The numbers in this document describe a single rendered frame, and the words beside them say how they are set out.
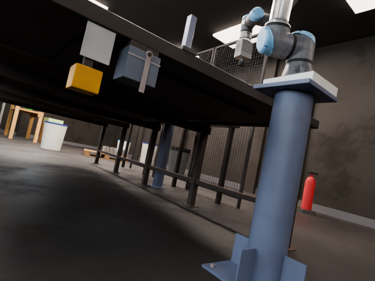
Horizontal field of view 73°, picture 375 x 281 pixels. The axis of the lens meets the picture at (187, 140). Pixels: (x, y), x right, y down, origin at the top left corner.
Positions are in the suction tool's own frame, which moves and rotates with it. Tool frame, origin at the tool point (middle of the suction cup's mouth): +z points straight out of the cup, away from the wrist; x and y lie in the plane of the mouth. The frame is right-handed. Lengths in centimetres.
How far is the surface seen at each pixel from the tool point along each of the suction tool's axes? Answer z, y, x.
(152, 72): 32, 65, 30
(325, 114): -59, -322, -158
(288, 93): 27, 8, 46
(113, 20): 19, 82, 32
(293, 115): 37, 6, 49
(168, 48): 20, 59, 28
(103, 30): 24, 85, 31
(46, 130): 45, 104, -566
